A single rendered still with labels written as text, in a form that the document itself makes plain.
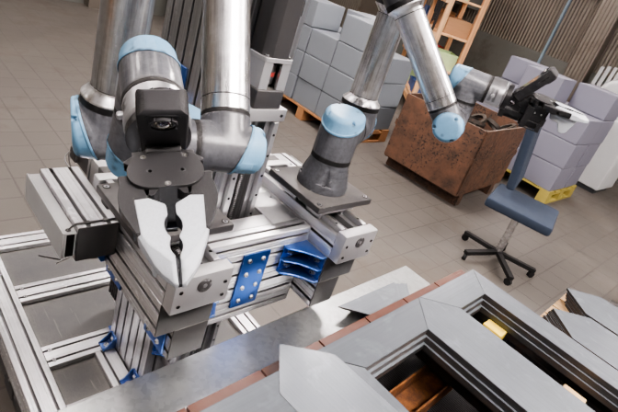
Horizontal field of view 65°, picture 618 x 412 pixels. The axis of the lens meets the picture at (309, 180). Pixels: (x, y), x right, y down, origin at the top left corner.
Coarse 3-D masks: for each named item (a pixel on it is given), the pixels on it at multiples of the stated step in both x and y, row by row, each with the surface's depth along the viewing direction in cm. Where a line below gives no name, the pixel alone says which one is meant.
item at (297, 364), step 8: (296, 352) 103; (304, 352) 104; (312, 352) 105; (320, 352) 105; (280, 360) 100; (288, 360) 101; (296, 360) 101; (304, 360) 102; (312, 360) 103; (320, 360) 103; (280, 368) 98; (288, 368) 99; (296, 368) 99; (304, 368) 100; (312, 368) 101; (280, 376) 96; (288, 376) 97; (296, 376) 98; (280, 384) 95; (288, 384) 95; (280, 392) 93
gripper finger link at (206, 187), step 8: (208, 176) 48; (200, 184) 47; (208, 184) 47; (192, 192) 46; (200, 192) 46; (208, 192) 46; (216, 192) 47; (208, 200) 46; (216, 200) 46; (208, 208) 45; (216, 208) 46; (208, 216) 44; (208, 224) 44
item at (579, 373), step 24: (504, 312) 145; (432, 336) 124; (528, 336) 140; (384, 360) 112; (456, 360) 120; (552, 360) 135; (576, 360) 132; (480, 384) 115; (600, 384) 128; (504, 408) 112
